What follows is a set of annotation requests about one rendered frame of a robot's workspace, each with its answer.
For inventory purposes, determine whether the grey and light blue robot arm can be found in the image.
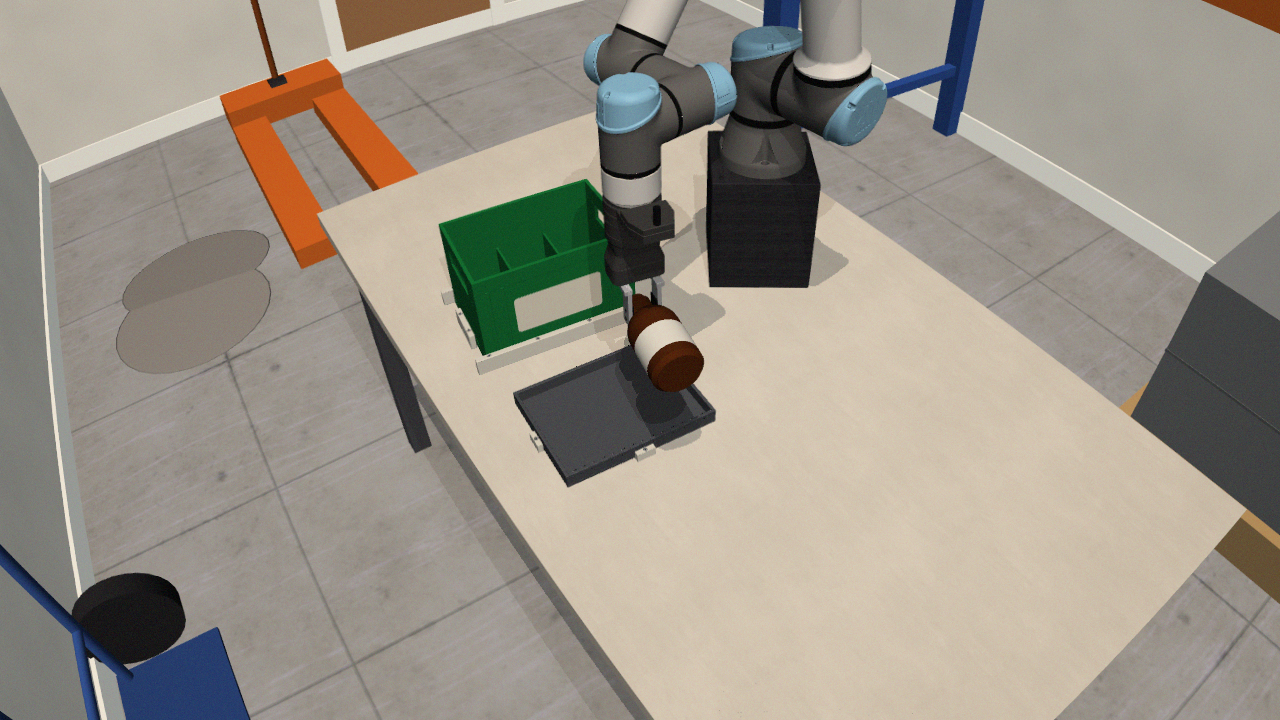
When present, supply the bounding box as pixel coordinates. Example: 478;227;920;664
584;0;887;179

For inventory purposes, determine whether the green plastic crate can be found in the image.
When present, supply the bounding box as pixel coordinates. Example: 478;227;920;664
438;179;623;356

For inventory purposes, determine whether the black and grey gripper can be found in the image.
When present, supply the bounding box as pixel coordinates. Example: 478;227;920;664
602;168;675;325

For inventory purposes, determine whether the brown bottle with white label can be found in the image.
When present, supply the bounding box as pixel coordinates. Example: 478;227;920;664
627;293;704;392

